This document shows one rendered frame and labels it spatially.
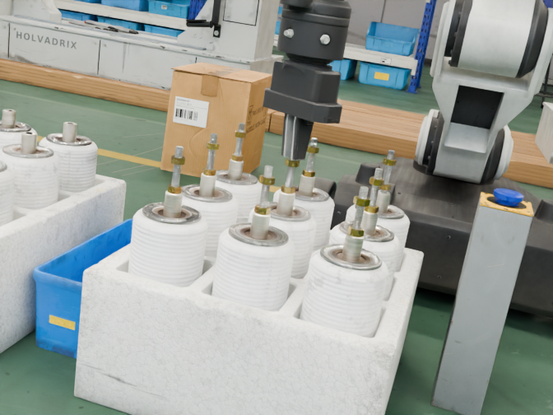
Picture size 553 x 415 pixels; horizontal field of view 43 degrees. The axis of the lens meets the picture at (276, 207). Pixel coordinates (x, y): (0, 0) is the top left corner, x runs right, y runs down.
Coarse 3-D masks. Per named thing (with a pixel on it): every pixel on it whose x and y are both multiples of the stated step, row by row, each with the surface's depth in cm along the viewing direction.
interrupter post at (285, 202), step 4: (280, 192) 97; (280, 196) 97; (284, 196) 96; (288, 196) 96; (292, 196) 96; (280, 200) 97; (284, 200) 96; (288, 200) 96; (292, 200) 97; (280, 204) 97; (284, 204) 96; (288, 204) 96; (292, 204) 97; (280, 208) 97; (284, 208) 97; (288, 208) 97; (292, 208) 97; (280, 212) 97; (284, 212) 97; (288, 212) 97
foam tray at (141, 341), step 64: (128, 256) 93; (128, 320) 86; (192, 320) 84; (256, 320) 81; (384, 320) 86; (128, 384) 88; (192, 384) 86; (256, 384) 83; (320, 384) 81; (384, 384) 78
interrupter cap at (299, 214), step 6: (270, 204) 100; (276, 204) 100; (294, 204) 101; (294, 210) 99; (300, 210) 99; (306, 210) 99; (276, 216) 94; (282, 216) 95; (288, 216) 96; (294, 216) 96; (300, 216) 96; (306, 216) 97
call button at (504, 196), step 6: (498, 192) 95; (504, 192) 95; (510, 192) 96; (516, 192) 96; (498, 198) 95; (504, 198) 94; (510, 198) 94; (516, 198) 94; (522, 198) 95; (510, 204) 95; (516, 204) 95
